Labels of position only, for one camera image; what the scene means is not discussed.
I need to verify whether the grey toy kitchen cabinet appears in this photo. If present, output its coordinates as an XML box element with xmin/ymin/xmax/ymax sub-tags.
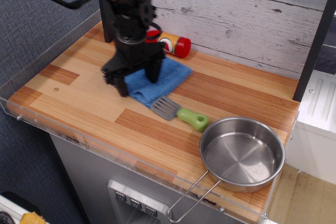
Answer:
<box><xmin>51</xmin><ymin>135</ymin><xmax>243</xmax><ymax>223</ymax></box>

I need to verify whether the grey spatula green handle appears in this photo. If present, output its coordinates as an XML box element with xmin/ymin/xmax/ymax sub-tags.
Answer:
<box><xmin>150</xmin><ymin>95</ymin><xmax>209</xmax><ymax>132</ymax></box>

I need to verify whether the dark grey left post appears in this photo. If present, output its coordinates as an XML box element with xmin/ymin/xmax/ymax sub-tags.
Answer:
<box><xmin>99</xmin><ymin>0</ymin><xmax>114</xmax><ymax>43</ymax></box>

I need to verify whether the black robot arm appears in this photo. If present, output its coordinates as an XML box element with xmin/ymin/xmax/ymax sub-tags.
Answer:
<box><xmin>51</xmin><ymin>0</ymin><xmax>165</xmax><ymax>97</ymax></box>

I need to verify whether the dark grey post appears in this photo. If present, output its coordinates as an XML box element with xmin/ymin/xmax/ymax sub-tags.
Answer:
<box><xmin>292</xmin><ymin>0</ymin><xmax>335</xmax><ymax>102</ymax></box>
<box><xmin>99</xmin><ymin>0</ymin><xmax>114</xmax><ymax>43</ymax></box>

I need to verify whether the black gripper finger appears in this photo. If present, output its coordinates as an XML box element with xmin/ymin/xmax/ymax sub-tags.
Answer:
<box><xmin>112</xmin><ymin>77</ymin><xmax>129</xmax><ymax>97</ymax></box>
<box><xmin>144</xmin><ymin>60</ymin><xmax>161</xmax><ymax>83</ymax></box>

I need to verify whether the dark grey right post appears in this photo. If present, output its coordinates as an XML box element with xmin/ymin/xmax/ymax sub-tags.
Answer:
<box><xmin>292</xmin><ymin>0</ymin><xmax>335</xmax><ymax>102</ymax></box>

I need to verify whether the red toy sauce bottle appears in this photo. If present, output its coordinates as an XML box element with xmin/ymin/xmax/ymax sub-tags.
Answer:
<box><xmin>146</xmin><ymin>30</ymin><xmax>192</xmax><ymax>58</ymax></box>

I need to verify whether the blue cloth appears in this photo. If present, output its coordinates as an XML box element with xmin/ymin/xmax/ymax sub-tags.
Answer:
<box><xmin>125</xmin><ymin>57</ymin><xmax>192</xmax><ymax>107</ymax></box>

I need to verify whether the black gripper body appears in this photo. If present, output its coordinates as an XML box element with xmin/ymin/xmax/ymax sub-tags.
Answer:
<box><xmin>102</xmin><ymin>33</ymin><xmax>165</xmax><ymax>85</ymax></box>

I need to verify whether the black braided cable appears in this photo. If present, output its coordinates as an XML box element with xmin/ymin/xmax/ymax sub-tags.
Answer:
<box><xmin>0</xmin><ymin>210</ymin><xmax>17</xmax><ymax>224</ymax></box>

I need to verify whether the stainless steel pan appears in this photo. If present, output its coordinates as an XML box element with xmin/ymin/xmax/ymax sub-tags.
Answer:
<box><xmin>166</xmin><ymin>116</ymin><xmax>285</xmax><ymax>223</ymax></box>

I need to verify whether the clear acrylic table guard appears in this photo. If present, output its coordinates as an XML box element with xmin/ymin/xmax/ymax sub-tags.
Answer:
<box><xmin>0</xmin><ymin>8</ymin><xmax>300</xmax><ymax>224</ymax></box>

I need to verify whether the white ribbed cabinet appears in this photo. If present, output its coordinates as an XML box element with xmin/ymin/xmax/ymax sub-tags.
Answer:
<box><xmin>285</xmin><ymin>70</ymin><xmax>335</xmax><ymax>184</ymax></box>

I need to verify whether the silver button control panel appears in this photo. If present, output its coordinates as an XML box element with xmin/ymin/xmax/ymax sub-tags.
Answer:
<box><xmin>108</xmin><ymin>179</ymin><xmax>169</xmax><ymax>223</ymax></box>

